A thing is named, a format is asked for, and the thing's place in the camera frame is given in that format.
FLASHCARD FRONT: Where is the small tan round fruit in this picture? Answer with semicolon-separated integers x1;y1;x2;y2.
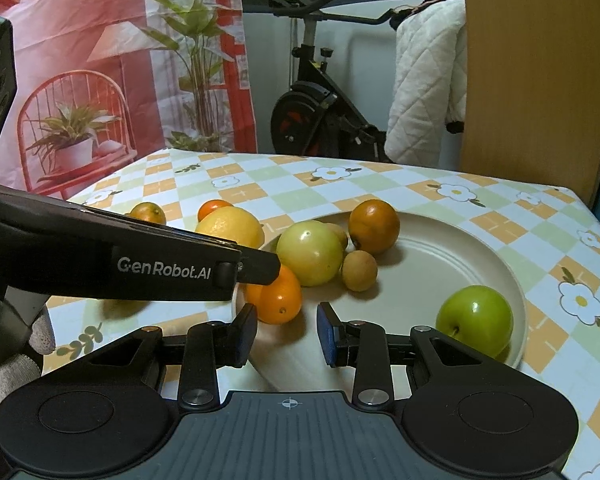
327;223;350;251
341;251;379;292

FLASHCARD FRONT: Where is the wooden board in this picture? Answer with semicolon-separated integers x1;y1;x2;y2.
460;0;600;211

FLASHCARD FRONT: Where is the white quilted blanket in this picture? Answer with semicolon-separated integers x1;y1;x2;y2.
384;0;468;163

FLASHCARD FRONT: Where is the black and pink garment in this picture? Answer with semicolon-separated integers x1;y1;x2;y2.
387;0;463;31

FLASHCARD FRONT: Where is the cream round plate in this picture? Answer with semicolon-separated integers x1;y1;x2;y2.
232;208;528;393

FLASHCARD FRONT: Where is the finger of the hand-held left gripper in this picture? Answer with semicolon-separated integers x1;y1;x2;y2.
215;247;282;289

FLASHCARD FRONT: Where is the oval bright orange tangerine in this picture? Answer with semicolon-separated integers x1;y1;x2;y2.
244;264;303;325

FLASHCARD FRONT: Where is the small green apple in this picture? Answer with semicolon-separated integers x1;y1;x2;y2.
435;285;514;358

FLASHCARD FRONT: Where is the black exercise bike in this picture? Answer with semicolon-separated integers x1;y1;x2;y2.
264;0;396;163

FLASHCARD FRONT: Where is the yellow-green round fruit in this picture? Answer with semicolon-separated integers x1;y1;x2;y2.
276;220;344;287

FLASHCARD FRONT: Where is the brownish orange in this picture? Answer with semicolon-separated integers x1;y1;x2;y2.
129;201;167;226
348;199;401;255

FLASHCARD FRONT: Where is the red printed backdrop cloth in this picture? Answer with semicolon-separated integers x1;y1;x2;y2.
0;0;258;201

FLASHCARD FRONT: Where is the person's left hand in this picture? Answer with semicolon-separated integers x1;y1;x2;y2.
0;306;57;408

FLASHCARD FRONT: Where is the small yellow lemon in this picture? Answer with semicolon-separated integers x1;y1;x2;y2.
195;207;266;251

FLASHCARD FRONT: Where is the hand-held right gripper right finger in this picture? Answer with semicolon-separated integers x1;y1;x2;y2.
316;301;483;406

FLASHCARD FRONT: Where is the round bright orange tangerine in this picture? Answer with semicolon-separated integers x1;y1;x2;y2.
197;199;234;222

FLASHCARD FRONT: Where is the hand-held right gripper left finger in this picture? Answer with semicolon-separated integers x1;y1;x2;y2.
87;302;258;408

